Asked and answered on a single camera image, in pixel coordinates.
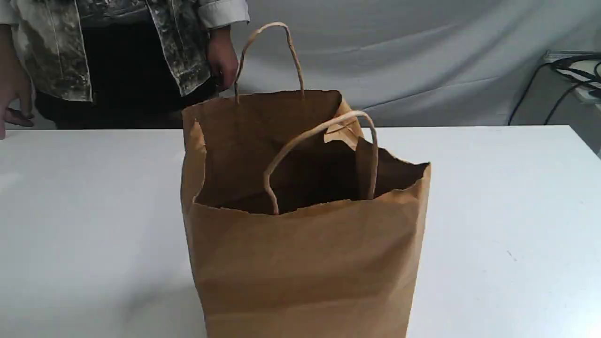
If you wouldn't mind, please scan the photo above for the person's right hand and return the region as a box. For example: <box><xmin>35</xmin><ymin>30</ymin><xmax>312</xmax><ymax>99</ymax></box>
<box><xmin>0</xmin><ymin>24</ymin><xmax>34</xmax><ymax>139</ymax></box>

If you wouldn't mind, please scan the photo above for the person's left hand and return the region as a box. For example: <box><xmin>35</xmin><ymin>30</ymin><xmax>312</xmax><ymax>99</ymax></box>
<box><xmin>208</xmin><ymin>25</ymin><xmax>239</xmax><ymax>92</ymax></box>

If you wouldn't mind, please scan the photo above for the brown paper bag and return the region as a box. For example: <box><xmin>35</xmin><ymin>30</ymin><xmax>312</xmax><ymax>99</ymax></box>
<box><xmin>181</xmin><ymin>22</ymin><xmax>431</xmax><ymax>338</ymax></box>

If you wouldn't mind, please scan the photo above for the person in camouflage jacket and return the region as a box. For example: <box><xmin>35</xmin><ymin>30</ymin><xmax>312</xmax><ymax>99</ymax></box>
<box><xmin>0</xmin><ymin>0</ymin><xmax>250</xmax><ymax>129</ymax></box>

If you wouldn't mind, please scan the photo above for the grey side cabinet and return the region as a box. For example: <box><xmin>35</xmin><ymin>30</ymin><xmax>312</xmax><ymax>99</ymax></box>
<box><xmin>507</xmin><ymin>51</ymin><xmax>601</xmax><ymax>155</ymax></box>

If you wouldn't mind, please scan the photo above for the black cables bundle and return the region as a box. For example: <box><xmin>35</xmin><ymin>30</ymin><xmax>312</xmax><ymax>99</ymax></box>
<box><xmin>509</xmin><ymin>53</ymin><xmax>601</xmax><ymax>125</ymax></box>

